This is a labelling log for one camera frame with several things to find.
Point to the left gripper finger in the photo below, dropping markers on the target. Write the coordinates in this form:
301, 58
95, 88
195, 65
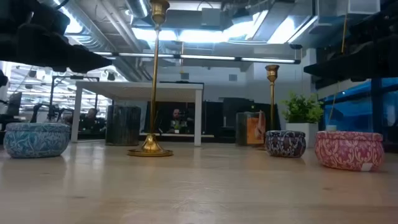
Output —
87, 60

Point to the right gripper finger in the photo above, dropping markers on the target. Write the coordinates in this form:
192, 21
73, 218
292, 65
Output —
339, 70

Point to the silver metal candle can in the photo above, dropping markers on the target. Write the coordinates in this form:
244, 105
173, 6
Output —
122, 124

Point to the tall brass candlestick holder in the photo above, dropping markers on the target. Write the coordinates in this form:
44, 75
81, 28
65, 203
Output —
154, 93

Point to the pink patterned candle tin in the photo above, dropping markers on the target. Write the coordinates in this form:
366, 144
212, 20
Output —
349, 151

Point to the navy patterned candle tin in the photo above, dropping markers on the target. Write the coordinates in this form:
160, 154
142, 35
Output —
285, 143

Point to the blue patterned candle tin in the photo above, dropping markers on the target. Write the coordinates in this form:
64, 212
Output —
35, 140

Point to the black metal stand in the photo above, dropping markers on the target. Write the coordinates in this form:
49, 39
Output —
53, 93

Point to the green plant in white pot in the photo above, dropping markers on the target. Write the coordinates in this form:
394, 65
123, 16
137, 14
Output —
303, 109

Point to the person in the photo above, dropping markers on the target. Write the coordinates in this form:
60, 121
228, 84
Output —
91, 116
177, 117

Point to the white perforated metal shelf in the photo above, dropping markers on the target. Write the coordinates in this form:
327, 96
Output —
136, 88

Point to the small pale cup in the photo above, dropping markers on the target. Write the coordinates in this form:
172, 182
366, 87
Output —
331, 127

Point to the black computer monitor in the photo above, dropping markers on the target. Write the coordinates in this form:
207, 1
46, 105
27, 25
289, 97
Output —
14, 104

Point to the long light bar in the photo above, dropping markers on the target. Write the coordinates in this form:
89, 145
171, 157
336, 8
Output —
202, 57

